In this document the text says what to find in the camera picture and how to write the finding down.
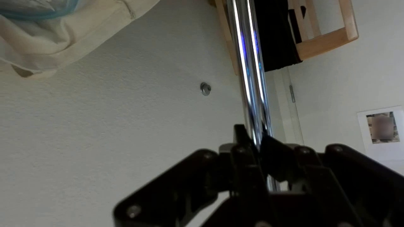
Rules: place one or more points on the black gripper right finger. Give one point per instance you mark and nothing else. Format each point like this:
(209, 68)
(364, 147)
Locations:
(335, 184)

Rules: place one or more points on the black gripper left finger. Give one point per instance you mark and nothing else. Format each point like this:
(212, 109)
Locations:
(202, 180)

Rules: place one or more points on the chrome paper towel holder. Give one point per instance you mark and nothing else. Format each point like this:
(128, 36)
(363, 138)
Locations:
(251, 70)

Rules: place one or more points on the door hinge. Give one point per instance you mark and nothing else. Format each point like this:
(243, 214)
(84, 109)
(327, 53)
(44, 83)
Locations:
(292, 93)

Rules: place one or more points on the black hanging cloth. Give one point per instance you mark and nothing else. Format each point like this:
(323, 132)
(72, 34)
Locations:
(275, 32)

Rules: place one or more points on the glass bowl with blue lid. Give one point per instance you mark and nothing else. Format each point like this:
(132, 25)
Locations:
(37, 10)

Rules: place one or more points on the photo print on wall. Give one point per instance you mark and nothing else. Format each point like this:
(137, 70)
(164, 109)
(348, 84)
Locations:
(381, 127)

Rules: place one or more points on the metal wall screw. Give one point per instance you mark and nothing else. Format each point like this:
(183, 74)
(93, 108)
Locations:
(204, 88)

